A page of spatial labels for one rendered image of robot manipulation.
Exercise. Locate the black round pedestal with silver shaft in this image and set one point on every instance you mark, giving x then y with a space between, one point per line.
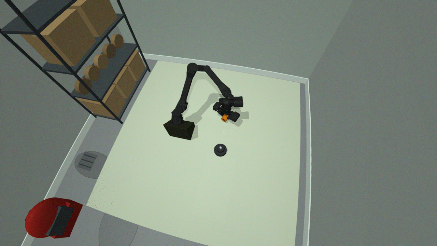
220 149

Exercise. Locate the orange knob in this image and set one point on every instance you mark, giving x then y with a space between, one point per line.
224 118

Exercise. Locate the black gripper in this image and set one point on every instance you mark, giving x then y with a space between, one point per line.
231 115

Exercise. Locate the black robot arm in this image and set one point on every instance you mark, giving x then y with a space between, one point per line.
226 102

